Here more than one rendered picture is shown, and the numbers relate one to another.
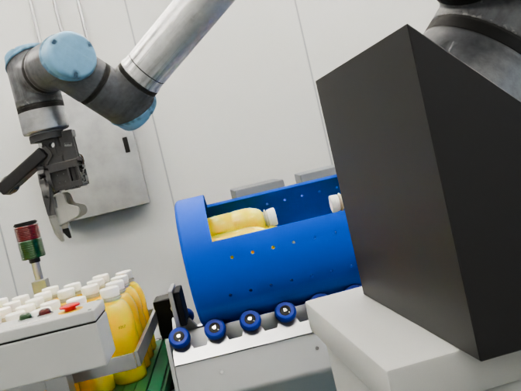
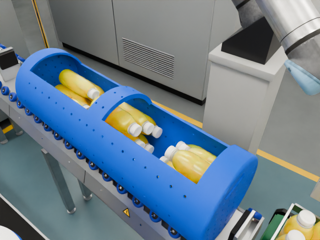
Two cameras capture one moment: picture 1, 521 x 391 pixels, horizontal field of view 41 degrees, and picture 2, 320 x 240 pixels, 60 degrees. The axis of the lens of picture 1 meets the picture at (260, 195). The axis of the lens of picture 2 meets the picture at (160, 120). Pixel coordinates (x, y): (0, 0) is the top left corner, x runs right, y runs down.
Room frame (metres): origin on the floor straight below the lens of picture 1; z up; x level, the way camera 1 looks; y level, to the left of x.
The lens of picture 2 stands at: (1.93, 0.33, 1.75)
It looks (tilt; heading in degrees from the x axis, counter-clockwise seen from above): 42 degrees down; 224
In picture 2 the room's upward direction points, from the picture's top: straight up
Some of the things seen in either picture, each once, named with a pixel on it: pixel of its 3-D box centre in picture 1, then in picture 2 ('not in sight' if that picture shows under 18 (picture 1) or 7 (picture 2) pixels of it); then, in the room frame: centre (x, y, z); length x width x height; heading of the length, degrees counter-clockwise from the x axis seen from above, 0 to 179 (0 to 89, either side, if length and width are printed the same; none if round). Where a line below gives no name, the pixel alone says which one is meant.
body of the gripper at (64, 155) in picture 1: (58, 162); not in sight; (1.37, 0.37, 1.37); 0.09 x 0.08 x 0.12; 93
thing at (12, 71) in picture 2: not in sight; (8, 65); (1.57, -1.10, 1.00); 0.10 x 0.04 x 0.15; 3
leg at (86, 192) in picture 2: not in sight; (79, 169); (1.49, -0.82, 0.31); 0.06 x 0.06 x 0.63; 3
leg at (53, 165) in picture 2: not in sight; (60, 183); (1.63, -0.81, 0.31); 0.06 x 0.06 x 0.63; 3
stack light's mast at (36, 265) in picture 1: (32, 250); not in sight; (1.85, 0.63, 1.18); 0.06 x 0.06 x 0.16
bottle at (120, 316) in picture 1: (121, 337); (294, 235); (1.41, 0.35, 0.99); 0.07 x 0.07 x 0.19
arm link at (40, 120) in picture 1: (44, 122); not in sight; (1.38, 0.38, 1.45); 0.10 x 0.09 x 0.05; 3
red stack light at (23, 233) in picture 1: (27, 233); not in sight; (1.85, 0.63, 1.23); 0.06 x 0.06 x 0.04
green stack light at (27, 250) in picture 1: (31, 248); not in sight; (1.85, 0.63, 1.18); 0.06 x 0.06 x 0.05
